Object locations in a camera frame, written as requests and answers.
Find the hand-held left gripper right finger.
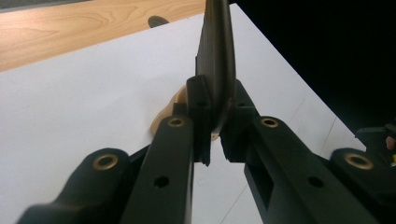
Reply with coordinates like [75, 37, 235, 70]
[219, 78, 260, 164]

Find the dark oval object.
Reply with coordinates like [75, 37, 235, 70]
[147, 15, 171, 29]

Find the dark comb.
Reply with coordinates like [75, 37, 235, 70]
[194, 0, 237, 134]

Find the beige rounded object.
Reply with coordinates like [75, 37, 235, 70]
[149, 85, 220, 143]

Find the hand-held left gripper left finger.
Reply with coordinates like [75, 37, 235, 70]
[172, 74, 213, 167]

